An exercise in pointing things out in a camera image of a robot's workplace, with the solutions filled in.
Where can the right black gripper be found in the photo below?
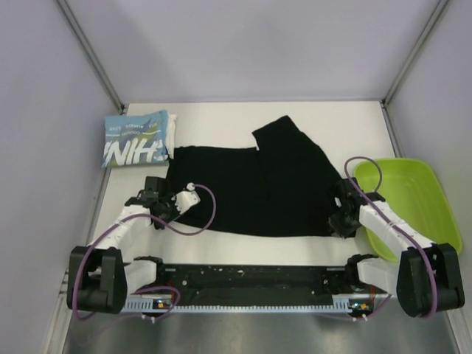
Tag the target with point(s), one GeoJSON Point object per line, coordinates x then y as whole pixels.
{"type": "Point", "coordinates": [339, 229]}

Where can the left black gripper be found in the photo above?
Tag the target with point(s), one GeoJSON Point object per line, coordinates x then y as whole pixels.
{"type": "Point", "coordinates": [171, 200]}

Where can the black t shirt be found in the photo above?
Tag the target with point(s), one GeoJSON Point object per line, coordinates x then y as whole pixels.
{"type": "Point", "coordinates": [283, 187]}

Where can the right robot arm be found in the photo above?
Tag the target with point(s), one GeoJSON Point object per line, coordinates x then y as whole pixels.
{"type": "Point", "coordinates": [413, 258]}

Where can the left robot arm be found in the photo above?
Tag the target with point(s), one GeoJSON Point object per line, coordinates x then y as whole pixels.
{"type": "Point", "coordinates": [110, 250]}

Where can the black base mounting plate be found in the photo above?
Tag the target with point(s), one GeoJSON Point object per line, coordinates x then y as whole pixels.
{"type": "Point", "coordinates": [187, 284]}

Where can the folded blue printed t shirt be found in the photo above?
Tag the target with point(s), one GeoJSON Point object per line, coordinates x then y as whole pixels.
{"type": "Point", "coordinates": [135, 140]}

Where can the green plastic bin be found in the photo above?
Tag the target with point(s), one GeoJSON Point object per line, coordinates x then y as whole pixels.
{"type": "Point", "coordinates": [414, 193]}

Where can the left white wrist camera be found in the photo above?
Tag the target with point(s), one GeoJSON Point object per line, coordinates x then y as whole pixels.
{"type": "Point", "coordinates": [186, 199]}

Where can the light blue cable duct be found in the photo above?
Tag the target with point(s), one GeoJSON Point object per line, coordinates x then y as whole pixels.
{"type": "Point", "coordinates": [155, 306]}

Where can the aluminium front rail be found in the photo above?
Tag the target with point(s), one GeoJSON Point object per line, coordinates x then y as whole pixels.
{"type": "Point", "coordinates": [92, 289]}

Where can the left aluminium frame post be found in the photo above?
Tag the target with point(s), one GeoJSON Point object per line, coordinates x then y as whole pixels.
{"type": "Point", "coordinates": [90, 54]}

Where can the aluminium frame post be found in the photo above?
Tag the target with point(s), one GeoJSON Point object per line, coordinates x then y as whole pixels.
{"type": "Point", "coordinates": [90, 54]}
{"type": "Point", "coordinates": [434, 19]}

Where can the right aluminium frame post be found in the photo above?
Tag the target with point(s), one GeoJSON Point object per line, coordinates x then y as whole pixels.
{"type": "Point", "coordinates": [434, 19]}

